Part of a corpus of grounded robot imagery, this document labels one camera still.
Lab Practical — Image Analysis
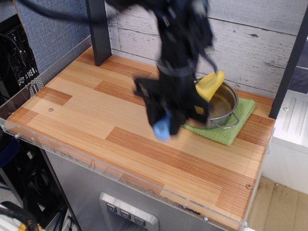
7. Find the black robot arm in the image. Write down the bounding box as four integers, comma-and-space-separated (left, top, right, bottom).
108, 0, 213, 140

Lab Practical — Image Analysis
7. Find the yellow plastic banana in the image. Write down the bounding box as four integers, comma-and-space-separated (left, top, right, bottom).
195, 71, 225, 103

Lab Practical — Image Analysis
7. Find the dark grey post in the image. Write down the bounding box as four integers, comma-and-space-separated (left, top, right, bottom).
269, 8, 308, 119
85, 0, 112, 66

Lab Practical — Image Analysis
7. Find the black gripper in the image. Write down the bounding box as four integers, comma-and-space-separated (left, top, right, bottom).
134, 71, 211, 135

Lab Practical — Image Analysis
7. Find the silver button control panel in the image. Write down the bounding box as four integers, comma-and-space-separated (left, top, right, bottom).
99, 192, 159, 231

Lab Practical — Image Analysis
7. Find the stainless cabinet front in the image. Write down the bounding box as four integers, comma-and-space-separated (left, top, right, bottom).
44, 151, 231, 231

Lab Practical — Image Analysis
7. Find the small steel pot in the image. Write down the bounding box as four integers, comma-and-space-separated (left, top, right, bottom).
194, 77, 240, 130

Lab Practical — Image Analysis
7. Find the black sleeved cable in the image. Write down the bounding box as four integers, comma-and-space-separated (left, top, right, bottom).
19, 0, 114, 25

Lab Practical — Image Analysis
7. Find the blue handled grey spoon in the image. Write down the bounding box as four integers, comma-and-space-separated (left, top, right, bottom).
153, 111, 172, 141

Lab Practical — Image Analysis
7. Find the green cloth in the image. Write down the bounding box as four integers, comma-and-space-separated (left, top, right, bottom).
182, 98, 256, 145

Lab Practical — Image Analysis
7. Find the dark grey right post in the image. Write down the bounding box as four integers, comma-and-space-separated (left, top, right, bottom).
269, 8, 308, 119

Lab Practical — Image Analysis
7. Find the dark grey left post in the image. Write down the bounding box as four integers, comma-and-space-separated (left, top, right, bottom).
85, 0, 112, 66

